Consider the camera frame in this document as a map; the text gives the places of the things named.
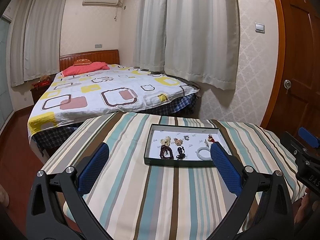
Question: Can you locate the metal door lock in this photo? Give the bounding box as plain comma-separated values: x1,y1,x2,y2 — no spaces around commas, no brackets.
284,79,292,94

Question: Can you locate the orange cushion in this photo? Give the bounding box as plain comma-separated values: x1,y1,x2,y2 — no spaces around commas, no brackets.
73,59,92,66

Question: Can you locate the dark wooden nightstand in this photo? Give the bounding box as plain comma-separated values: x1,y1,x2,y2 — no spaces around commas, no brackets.
30,80,53,104

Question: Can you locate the wooden headboard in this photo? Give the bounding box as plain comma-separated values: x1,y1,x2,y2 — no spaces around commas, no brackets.
60,49,120,71

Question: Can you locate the left window curtain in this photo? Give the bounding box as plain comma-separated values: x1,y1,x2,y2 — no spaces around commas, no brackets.
9,0,66,87

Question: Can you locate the frosted glass wardrobe door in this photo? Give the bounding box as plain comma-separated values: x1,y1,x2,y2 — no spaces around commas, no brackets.
0,17,13,128

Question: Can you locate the centre white curtain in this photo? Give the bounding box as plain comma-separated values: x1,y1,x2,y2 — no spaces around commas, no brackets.
133,0,167,73

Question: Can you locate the wall light switch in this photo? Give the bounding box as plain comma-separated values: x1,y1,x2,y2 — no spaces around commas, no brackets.
255,22,265,34

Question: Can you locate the green jewelry tray box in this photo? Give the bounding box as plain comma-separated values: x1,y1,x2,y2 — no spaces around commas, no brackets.
144,124,232,167

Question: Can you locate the dark red bead bracelet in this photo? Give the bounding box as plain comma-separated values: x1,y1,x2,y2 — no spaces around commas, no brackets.
159,146,175,160

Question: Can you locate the right white curtain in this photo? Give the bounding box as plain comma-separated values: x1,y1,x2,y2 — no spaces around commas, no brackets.
164,0,240,90

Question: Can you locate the right hand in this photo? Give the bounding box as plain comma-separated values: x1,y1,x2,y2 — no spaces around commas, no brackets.
294,191,319,223

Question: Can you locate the crystal rhinestone brooch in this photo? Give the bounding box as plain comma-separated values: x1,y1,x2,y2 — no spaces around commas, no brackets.
204,139,209,147

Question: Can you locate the white jade bangle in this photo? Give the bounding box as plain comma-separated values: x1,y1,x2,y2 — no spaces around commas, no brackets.
196,146,212,161

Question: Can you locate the black gourd pendant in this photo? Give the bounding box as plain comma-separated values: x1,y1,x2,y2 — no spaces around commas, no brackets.
176,146,186,160

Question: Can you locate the pink pillow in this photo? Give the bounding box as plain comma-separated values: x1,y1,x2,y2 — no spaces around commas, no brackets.
61,62,110,77

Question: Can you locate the bed with patterned quilt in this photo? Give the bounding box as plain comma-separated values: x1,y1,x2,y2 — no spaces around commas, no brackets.
27,64,200,150

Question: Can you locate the wooden door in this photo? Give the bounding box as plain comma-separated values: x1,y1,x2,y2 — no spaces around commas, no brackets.
261,0,319,136

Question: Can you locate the white curtain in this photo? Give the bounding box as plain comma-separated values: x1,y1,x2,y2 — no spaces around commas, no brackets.
164,0,240,90
133,0,167,73

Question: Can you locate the striped tablecloth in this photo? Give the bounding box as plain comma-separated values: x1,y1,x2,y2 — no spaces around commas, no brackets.
43,113,305,239

